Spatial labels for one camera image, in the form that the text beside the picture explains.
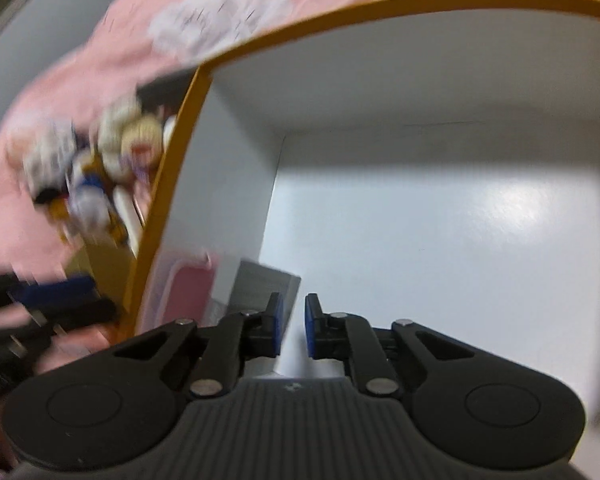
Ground cream crocheted bunny doll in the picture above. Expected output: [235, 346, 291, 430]
[97, 95, 166, 184]

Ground white hand cream tube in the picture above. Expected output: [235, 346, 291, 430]
[162, 115, 179, 153]

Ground calico plush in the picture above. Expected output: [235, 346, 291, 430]
[50, 150, 131, 248]

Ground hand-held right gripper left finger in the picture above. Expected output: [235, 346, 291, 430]
[112, 291, 285, 402]

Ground pink printed blanket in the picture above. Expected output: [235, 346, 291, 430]
[0, 0, 600, 381]

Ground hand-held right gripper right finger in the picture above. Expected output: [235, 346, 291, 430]
[304, 293, 482, 397]

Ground orange cardboard box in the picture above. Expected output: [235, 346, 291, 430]
[62, 0, 600, 436]

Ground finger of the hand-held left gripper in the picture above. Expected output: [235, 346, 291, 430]
[0, 327, 56, 401]
[0, 271, 120, 333]

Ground pink flat packet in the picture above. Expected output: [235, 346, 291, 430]
[140, 252, 219, 332]

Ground white board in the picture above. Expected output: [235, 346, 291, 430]
[112, 185, 148, 257]

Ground white plush with striped hat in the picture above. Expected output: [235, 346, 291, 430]
[22, 120, 78, 202]

